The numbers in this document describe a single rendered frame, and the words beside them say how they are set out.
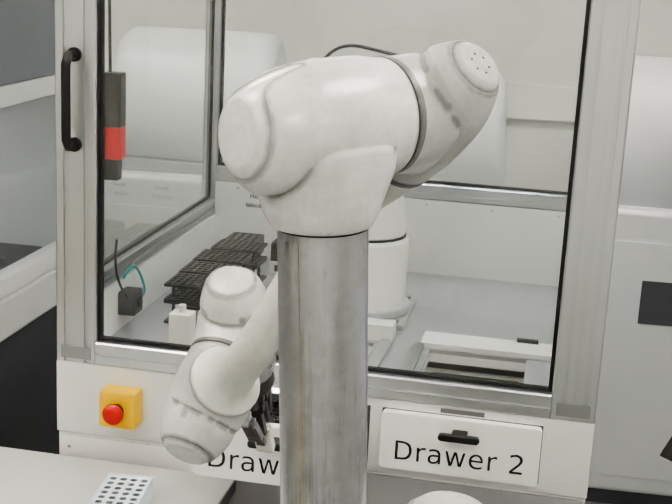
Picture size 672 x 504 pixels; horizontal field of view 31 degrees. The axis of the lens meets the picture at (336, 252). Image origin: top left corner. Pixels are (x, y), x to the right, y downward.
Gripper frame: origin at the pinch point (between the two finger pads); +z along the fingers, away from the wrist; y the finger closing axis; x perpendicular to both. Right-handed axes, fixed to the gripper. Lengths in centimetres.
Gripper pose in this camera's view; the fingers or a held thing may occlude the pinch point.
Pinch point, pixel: (263, 437)
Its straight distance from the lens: 208.0
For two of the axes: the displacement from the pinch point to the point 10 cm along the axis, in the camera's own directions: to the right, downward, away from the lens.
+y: 1.9, -7.5, 6.4
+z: 0.7, 6.6, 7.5
